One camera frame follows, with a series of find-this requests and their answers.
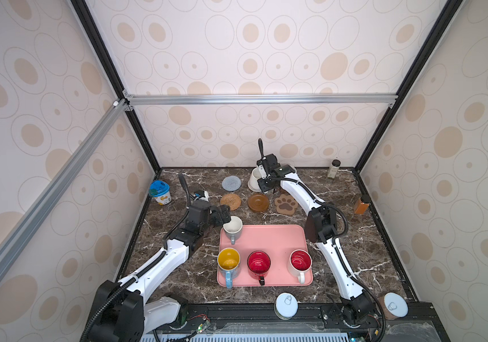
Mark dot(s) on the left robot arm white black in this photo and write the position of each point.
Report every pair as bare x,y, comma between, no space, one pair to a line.
120,311

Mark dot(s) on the grey mug white inside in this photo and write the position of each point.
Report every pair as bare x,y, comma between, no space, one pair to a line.
233,229

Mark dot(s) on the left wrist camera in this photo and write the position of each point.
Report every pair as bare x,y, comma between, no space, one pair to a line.
201,195

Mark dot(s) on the black mug red inside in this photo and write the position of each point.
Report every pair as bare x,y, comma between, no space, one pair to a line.
259,264

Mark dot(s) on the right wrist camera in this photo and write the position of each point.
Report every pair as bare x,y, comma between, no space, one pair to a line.
268,165

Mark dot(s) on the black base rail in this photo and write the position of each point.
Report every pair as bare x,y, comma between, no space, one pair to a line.
259,322

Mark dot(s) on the pink plastic tray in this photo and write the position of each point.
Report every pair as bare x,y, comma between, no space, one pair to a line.
278,241

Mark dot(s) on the amber bottle dark cap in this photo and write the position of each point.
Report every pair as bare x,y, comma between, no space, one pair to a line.
362,204

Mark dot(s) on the blue mug yellow inside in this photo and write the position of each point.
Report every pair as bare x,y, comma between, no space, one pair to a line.
229,265

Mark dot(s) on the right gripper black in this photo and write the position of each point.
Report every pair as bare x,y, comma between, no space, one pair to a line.
263,186

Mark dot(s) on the white round lid container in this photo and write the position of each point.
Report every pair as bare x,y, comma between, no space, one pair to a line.
286,306

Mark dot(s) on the blue lid snack tub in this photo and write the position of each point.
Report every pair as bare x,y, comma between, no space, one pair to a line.
160,192

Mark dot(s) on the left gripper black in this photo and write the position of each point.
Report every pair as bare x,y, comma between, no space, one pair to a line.
218,219

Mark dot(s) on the white mug red inside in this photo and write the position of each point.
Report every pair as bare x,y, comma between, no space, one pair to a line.
299,263

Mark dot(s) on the clear bottle black cap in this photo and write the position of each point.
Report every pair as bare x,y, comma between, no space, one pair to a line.
333,169

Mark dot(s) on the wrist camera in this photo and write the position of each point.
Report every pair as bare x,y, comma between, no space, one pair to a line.
201,195
268,165

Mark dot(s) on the horizontal aluminium frame bar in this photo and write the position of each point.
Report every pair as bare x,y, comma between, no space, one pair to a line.
272,99

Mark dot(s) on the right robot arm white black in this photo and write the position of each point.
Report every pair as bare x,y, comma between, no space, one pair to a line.
324,226

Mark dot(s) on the light blue fabric coaster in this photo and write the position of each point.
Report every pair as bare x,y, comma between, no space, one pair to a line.
231,183

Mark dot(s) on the slanted aluminium frame bar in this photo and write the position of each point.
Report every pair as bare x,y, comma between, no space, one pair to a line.
16,241

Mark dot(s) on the paw shaped wooden coaster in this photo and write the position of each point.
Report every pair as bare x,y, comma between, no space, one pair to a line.
286,205

